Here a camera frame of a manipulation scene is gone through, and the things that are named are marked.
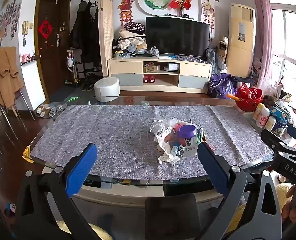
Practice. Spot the brown wooden door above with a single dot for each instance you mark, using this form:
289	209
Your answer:
51	62

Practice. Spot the cardboard box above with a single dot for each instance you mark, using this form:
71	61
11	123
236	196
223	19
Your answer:
151	69

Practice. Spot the large window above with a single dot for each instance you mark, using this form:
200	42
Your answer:
288	35

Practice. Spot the grey jacket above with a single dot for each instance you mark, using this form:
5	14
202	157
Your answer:
215	60

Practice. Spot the cartoon animal hanging ornament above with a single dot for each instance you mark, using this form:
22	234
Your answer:
208	11

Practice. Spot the vase with flowers and flags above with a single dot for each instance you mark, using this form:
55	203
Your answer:
180	3

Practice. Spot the cream standing air conditioner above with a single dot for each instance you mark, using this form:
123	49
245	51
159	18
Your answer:
240	35

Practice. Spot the whiteboard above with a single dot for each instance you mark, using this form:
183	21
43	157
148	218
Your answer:
33	85

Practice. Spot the white round device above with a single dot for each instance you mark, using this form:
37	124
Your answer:
171	67

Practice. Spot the kids scooter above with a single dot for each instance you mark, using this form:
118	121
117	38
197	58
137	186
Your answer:
71	65

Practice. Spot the plush animal slipper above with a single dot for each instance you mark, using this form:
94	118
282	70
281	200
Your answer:
42	111

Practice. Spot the small blue bottle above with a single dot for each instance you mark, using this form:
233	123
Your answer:
175	150

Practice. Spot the red diamond door decoration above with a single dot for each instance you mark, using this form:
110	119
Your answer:
45	29

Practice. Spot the red fish hanging ornament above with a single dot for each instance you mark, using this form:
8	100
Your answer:
126	6

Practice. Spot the red plastic basket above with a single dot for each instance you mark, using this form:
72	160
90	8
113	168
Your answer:
248	100

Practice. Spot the dark patterned cloth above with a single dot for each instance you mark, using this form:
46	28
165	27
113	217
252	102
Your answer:
189	58

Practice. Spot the stacked cardboard boxes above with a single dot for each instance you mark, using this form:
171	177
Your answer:
223	48

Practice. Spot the purple bag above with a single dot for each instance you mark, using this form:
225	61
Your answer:
220	86

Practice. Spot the small beige round object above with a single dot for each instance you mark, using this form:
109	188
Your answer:
160	147

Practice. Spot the cream fleece blanket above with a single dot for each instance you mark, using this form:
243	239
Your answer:
284	192

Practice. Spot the yellow table corner guard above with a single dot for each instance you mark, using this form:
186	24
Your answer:
28	155

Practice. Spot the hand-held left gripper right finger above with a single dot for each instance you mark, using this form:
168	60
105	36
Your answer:
211	170

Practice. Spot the pink curtain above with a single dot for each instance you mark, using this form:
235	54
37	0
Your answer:
261	30

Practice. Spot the grey woven table mat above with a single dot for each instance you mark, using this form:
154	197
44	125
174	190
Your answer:
113	135

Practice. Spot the dark grey trash bin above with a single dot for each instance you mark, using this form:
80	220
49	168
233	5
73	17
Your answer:
173	217

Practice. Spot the grey plush toy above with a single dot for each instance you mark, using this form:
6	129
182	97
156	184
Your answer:
153	52

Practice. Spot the woven folding screen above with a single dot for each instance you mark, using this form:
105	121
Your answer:
106	35

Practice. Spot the pile of clothes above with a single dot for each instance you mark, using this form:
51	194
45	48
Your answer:
130	41

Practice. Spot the white bottle yellow cap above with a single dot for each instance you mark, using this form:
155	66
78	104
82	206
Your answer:
258	110

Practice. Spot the shoe rack with shoes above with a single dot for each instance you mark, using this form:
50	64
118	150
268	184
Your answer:
88	76

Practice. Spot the round framed wall picture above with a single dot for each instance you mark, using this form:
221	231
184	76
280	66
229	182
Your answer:
154	0

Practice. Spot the cream grey television cabinet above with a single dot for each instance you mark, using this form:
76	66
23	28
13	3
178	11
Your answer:
125	67

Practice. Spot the dark hanging coat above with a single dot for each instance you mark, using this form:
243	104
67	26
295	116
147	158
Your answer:
81	30

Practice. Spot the grey slipper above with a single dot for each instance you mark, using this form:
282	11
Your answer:
61	107
52	112

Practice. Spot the black television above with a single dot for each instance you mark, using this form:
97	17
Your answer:
178	36

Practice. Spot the green paper sheet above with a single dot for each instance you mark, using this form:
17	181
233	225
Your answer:
73	99

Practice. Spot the brown coat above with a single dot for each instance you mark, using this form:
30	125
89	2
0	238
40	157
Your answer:
5	75

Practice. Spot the blue round tin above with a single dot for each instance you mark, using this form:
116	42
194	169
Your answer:
279	123

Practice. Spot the person's right hand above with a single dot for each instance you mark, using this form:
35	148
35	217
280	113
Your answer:
288	207

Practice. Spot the metal chair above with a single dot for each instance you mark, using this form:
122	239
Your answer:
23	105

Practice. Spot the wall photo collage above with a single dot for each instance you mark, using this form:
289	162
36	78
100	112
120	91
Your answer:
3	27

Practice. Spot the white bottle pink label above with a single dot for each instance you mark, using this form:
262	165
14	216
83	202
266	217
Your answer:
263	118

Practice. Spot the small white bottle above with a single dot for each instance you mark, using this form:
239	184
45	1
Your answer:
270	123

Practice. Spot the wall intercom phone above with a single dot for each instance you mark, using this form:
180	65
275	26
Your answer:
25	27

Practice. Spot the white round stool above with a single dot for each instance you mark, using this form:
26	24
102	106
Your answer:
106	87

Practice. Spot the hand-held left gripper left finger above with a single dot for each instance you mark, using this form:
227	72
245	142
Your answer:
81	170

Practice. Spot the orange toy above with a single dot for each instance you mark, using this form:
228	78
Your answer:
232	97

